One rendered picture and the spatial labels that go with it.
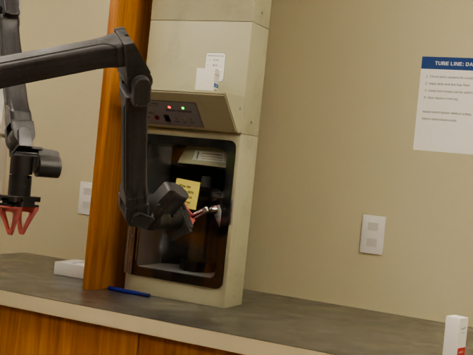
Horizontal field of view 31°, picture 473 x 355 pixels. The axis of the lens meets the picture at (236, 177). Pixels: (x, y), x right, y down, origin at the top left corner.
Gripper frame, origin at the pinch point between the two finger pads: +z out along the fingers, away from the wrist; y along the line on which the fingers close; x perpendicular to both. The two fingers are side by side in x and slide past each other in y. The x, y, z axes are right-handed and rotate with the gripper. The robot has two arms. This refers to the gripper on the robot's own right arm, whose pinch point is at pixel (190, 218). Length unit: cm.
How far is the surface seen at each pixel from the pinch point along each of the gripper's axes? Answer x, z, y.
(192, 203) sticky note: -0.2, 4.0, 4.2
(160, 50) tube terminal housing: -8.5, 5.1, 47.9
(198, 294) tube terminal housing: 9.1, 5.4, -18.7
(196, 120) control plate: -12.7, 0.2, 23.1
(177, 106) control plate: -10.6, -3.0, 28.1
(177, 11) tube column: -18, 5, 55
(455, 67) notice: -73, 49, 14
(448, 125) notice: -64, 49, 0
